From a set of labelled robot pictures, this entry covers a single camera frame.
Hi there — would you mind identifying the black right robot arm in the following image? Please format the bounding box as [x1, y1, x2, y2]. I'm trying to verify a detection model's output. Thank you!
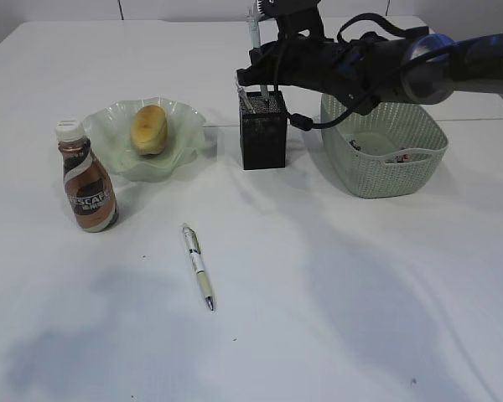
[236, 27, 503, 116]

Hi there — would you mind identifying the green plastic woven basket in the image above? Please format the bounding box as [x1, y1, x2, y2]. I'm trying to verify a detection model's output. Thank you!
[321, 103, 449, 198]

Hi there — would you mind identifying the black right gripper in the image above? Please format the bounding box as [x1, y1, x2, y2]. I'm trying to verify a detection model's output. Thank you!
[236, 12, 348, 90]

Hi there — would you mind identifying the green wavy glass plate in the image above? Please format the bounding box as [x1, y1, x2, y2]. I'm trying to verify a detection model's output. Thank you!
[83, 97, 205, 183]

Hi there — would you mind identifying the sugar dusted bread loaf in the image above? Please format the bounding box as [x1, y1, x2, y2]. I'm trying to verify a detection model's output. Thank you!
[130, 105, 168, 156]

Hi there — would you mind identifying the paper ball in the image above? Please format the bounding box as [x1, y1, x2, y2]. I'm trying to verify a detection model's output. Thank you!
[350, 140, 361, 151]
[395, 154, 410, 163]

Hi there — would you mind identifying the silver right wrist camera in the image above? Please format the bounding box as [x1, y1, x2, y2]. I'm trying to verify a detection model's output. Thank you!
[257, 0, 319, 18]

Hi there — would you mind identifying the black mesh pen holder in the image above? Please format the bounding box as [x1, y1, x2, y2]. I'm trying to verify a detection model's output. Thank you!
[239, 91, 288, 170]

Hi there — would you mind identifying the white green ballpoint pen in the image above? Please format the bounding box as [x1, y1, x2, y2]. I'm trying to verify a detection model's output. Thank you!
[182, 224, 215, 312]

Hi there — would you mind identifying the clear grey gel pen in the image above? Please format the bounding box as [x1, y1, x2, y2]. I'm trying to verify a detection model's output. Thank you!
[235, 80, 256, 114]

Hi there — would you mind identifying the brown Nescafe coffee bottle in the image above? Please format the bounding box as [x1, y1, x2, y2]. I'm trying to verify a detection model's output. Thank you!
[54, 120, 119, 233]

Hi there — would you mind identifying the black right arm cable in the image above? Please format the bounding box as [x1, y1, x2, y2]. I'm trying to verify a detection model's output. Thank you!
[274, 12, 458, 131]

